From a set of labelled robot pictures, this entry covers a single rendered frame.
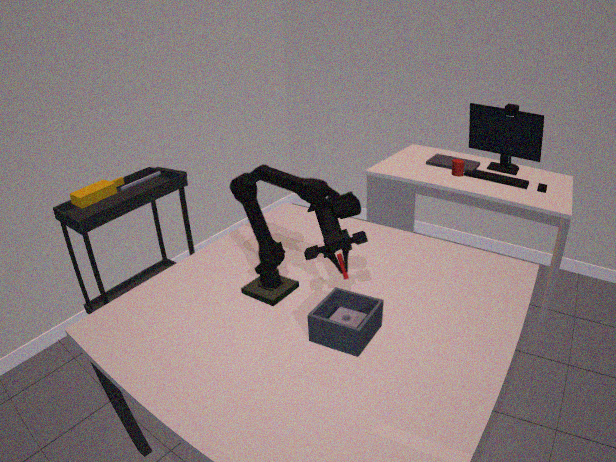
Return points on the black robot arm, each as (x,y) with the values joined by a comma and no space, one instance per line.
(313,191)

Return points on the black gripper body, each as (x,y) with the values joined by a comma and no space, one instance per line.
(312,252)

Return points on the red peg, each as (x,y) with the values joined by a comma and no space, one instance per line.
(342,265)

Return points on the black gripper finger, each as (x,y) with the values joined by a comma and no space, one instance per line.
(333,258)
(345,255)

